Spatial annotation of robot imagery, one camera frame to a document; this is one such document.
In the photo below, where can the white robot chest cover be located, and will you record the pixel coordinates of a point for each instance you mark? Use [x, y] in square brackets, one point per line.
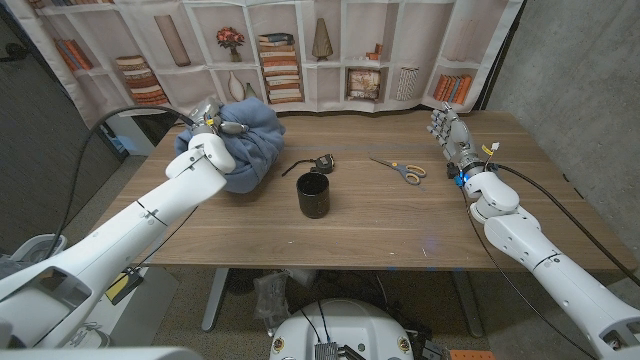
[100, 354]

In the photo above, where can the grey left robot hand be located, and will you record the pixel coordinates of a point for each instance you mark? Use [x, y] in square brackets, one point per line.
[207, 117]

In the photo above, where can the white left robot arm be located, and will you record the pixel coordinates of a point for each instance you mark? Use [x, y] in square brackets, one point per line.
[100, 250]

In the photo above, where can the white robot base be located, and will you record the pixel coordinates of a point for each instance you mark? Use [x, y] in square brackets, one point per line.
[345, 325]

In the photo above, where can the white cabinet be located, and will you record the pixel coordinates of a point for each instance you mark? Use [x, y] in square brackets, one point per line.
[132, 137]

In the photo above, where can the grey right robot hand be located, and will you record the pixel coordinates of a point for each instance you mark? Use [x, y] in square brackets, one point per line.
[457, 137]

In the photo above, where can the grey metal table leg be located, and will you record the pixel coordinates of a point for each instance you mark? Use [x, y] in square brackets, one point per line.
[470, 305]
[215, 300]

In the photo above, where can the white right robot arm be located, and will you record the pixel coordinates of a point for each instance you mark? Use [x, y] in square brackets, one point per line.
[575, 285]

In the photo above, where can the blue hoodie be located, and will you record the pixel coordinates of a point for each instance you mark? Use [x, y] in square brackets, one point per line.
[255, 145]

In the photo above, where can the clear plastic bag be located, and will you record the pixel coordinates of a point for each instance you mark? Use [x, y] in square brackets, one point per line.
[272, 297]

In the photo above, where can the printed bookshelf backdrop cloth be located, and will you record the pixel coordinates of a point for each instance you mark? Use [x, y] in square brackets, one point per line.
[430, 40]

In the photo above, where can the white grey round bin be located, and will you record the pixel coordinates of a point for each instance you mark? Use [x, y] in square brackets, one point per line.
[35, 250]

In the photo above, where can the grey white sneaker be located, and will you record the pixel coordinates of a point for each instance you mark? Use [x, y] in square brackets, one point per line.
[87, 337]

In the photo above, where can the black cup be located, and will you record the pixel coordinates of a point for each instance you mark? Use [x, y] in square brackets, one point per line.
[313, 200]

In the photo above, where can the orange box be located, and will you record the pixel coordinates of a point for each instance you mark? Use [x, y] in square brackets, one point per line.
[472, 355]

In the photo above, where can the yellow black foot pedal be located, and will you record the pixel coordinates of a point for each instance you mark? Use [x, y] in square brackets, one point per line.
[122, 287]

